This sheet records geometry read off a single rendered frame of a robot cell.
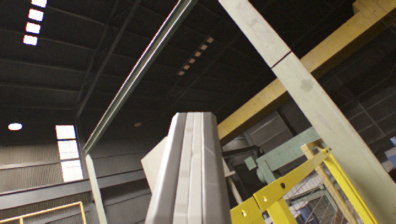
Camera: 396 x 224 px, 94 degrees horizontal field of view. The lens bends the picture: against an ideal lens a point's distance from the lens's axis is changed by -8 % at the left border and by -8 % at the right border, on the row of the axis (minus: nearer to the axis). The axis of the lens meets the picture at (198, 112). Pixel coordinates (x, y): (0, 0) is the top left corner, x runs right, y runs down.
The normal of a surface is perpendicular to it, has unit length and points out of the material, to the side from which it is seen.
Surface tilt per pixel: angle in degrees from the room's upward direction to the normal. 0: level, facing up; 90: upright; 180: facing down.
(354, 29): 90
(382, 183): 90
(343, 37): 90
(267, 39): 90
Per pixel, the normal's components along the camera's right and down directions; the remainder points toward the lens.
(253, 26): -0.67, -0.03
